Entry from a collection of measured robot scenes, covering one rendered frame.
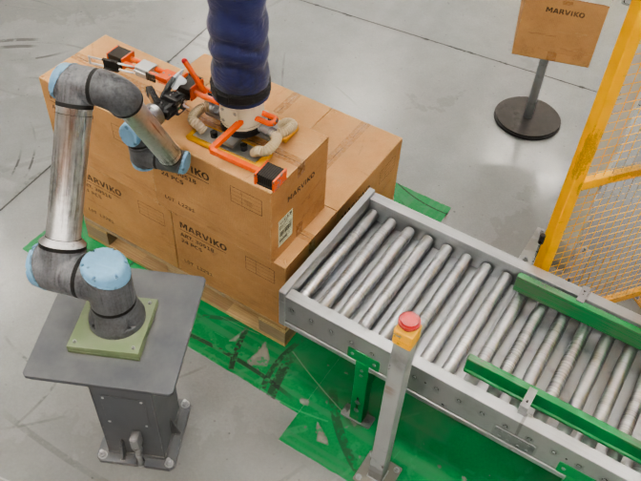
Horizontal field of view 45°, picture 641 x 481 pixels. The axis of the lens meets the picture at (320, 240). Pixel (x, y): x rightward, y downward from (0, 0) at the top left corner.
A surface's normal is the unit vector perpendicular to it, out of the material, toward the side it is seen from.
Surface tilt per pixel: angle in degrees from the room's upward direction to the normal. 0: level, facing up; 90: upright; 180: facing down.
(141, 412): 90
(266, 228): 90
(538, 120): 0
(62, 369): 0
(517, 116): 0
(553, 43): 90
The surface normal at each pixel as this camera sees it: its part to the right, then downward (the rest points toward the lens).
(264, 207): -0.54, 0.61
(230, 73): -0.26, 0.50
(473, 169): 0.04, -0.67
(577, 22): -0.26, 0.70
